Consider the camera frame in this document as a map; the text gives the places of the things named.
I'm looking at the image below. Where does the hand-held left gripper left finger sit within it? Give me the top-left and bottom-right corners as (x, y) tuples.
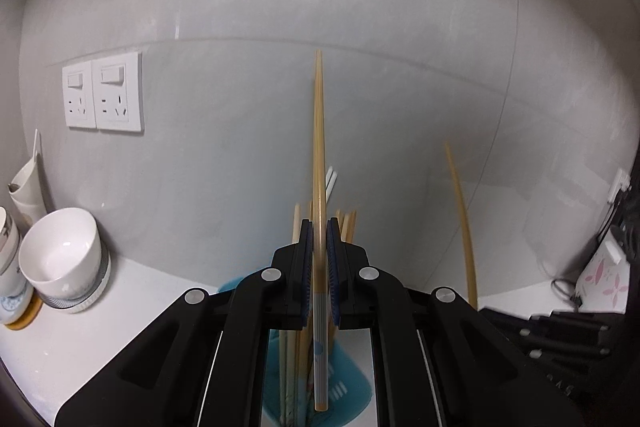
(54, 217), (316, 427)

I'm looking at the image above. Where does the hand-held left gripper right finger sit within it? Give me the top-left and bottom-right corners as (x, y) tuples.
(326, 217), (583, 427)

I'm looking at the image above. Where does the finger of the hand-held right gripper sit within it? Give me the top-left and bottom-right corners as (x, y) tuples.
(477, 307), (609, 361)
(525, 312), (627, 331)

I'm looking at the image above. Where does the blue plastic utensil holder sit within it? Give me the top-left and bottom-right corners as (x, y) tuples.
(217, 274), (376, 427)

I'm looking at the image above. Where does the white ended bamboo chopstick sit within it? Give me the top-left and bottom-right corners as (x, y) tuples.
(311, 48), (332, 413)
(444, 143), (479, 312)

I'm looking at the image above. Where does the white flowered rice cooker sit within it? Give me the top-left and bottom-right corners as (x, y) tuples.
(575, 237), (630, 314)

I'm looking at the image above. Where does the white plate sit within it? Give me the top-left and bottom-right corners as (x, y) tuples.
(37, 237), (112, 314)

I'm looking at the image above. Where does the large white bowl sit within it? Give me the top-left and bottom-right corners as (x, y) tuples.
(19, 207), (98, 299)

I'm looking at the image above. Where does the round wooden board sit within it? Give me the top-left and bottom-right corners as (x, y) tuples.
(5, 294), (43, 332)

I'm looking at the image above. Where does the white jug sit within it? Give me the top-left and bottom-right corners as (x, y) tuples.
(8, 129), (48, 228)

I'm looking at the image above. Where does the patterned white bowl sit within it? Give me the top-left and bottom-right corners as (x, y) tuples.
(0, 279), (36, 325)

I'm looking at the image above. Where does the nested white bowl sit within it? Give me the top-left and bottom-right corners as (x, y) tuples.
(0, 207), (23, 293)

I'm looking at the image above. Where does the black power cord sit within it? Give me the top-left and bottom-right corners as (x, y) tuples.
(551, 278), (583, 308)

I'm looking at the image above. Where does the small white wall socket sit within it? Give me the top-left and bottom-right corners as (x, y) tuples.
(611, 168), (632, 204)

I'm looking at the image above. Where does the white switched wall socket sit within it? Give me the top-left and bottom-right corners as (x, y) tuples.
(91, 51), (145, 132)
(61, 60), (97, 130)

